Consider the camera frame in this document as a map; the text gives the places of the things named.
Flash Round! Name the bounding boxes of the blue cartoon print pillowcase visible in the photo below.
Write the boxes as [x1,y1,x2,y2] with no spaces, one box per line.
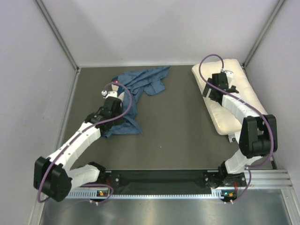
[103,66,170,138]

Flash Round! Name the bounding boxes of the cream white pillow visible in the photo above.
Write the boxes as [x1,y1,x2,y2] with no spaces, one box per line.
[192,59,268,135]

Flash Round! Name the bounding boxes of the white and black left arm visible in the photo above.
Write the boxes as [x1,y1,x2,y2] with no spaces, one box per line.
[33,96,123,203]

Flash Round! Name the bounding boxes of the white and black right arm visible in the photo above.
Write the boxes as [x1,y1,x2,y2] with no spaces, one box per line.
[202,71,278,186]

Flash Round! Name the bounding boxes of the white pillow care label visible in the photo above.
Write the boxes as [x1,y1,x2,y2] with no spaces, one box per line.
[228,134,239,143]

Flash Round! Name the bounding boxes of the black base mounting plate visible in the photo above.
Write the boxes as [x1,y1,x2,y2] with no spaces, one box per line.
[98,170,246,195]

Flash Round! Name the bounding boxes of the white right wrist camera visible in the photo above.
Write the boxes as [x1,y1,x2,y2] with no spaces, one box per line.
[220,68,234,79]

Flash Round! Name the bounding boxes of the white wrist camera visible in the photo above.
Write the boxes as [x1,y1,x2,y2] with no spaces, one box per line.
[101,90,118,99]
[220,68,234,79]

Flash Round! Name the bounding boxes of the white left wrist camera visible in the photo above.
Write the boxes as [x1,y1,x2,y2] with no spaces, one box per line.
[101,90,118,99]

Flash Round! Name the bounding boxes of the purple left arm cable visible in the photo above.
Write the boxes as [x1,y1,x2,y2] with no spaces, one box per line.
[37,81,133,205]

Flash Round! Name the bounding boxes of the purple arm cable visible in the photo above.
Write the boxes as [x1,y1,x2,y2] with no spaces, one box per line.
[198,54,275,204]
[37,81,133,205]

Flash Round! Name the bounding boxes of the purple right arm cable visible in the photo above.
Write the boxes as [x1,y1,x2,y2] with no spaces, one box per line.
[198,54,275,204]

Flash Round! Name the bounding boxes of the slotted grey cable duct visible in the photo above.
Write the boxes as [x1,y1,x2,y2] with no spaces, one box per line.
[67,188,239,200]

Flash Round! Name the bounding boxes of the left aluminium frame post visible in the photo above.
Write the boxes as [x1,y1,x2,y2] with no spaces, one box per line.
[34,0,79,72]

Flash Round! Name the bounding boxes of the aluminium frame post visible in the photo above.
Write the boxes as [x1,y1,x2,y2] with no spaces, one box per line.
[241,0,286,70]
[34,0,79,72]

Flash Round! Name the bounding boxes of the right aluminium frame post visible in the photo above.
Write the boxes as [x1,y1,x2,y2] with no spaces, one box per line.
[241,0,286,70]

